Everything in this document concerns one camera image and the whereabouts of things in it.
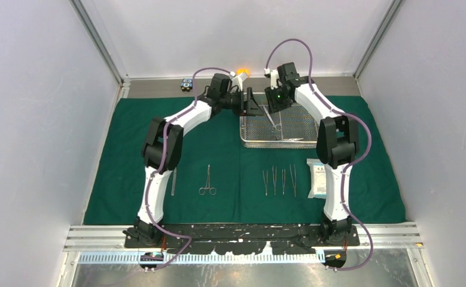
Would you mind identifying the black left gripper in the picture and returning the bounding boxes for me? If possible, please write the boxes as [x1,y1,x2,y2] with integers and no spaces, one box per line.
[221,88,264,117]

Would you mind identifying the steel ring-handled scissors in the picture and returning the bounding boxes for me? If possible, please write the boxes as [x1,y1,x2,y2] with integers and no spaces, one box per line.
[266,112,282,138]

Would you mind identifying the metal mesh instrument tray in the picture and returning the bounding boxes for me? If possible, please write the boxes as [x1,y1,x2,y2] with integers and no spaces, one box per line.
[239,92,318,149]

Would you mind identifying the steel needle holder clamp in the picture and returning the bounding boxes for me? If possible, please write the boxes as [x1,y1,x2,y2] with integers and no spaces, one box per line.
[281,169,287,195]

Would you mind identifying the steel surgical forceps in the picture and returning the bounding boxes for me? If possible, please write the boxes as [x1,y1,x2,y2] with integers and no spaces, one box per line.
[262,170,269,196]

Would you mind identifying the steel ring-handled hemostat clamp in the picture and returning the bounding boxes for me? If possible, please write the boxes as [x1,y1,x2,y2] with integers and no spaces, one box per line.
[199,164,217,196]

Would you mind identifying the white sterile packet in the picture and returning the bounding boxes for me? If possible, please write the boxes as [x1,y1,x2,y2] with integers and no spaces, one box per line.
[306,158,327,199]

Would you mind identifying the long steel probe rod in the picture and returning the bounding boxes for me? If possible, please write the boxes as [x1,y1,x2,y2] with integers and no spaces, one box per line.
[170,168,177,196]

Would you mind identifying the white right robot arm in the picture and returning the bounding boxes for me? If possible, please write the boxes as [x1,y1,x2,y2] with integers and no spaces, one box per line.
[264,62,360,246]

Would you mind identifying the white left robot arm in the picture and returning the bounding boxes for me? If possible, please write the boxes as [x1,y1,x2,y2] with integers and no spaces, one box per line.
[124,72,262,248]

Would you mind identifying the yellow toy block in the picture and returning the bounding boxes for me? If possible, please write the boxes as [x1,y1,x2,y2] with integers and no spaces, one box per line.
[236,69,250,77]

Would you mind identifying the blue owl toy block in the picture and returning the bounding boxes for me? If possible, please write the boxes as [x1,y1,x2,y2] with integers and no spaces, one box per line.
[181,78,193,91]

